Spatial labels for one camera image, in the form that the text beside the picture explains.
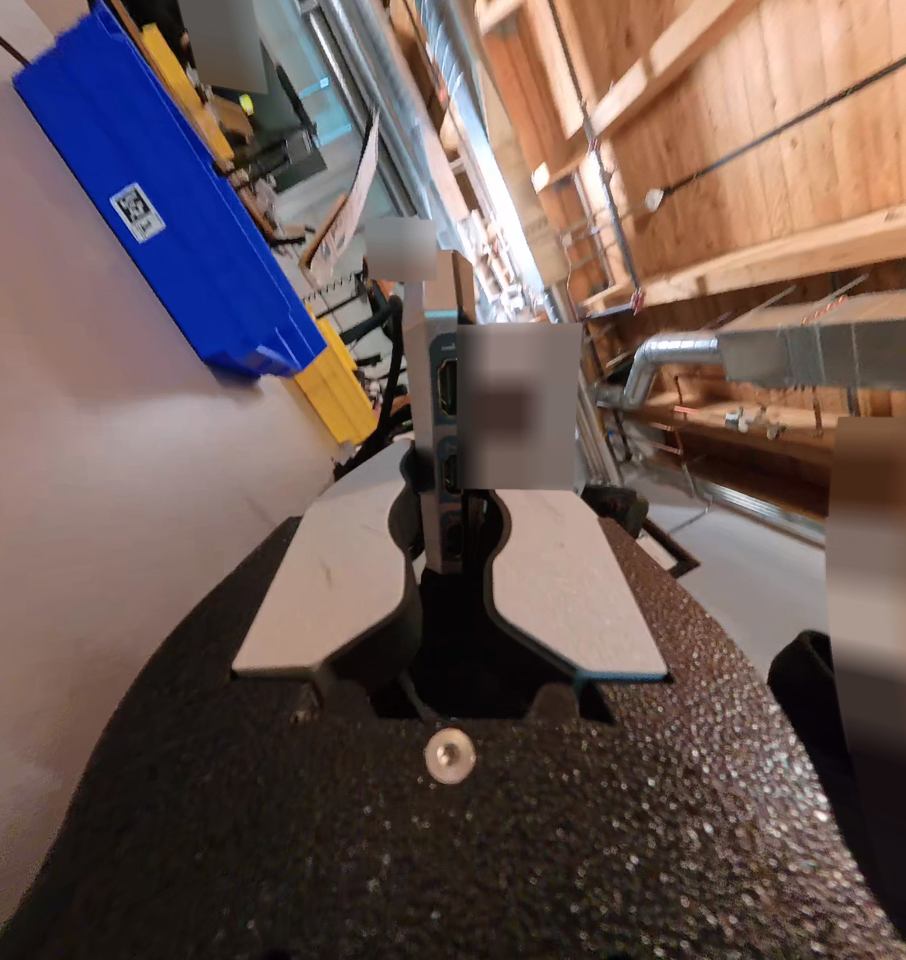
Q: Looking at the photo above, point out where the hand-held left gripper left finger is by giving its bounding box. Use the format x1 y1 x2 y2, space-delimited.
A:
231 441 423 681

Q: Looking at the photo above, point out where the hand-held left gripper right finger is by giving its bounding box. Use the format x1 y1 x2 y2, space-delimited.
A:
485 489 670 682

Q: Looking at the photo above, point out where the silver spiral air duct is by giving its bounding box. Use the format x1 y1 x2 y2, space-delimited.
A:
303 0 499 226

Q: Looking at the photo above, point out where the yellow plastic bin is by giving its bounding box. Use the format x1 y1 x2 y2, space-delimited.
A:
139 22 235 170
284 303 379 445

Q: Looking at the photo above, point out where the wooden document stand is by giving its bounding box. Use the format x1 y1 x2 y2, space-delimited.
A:
297 111 383 290

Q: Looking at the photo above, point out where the black braided switch cable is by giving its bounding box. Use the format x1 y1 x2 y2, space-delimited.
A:
374 288 413 459

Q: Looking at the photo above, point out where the blue plastic bin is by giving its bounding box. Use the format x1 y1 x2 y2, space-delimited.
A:
12 0 328 385

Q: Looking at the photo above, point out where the black hdmi switch box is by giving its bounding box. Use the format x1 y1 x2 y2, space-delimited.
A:
400 249 478 577

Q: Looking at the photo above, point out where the rectangular metal air duct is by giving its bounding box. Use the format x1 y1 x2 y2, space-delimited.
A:
595 288 906 412

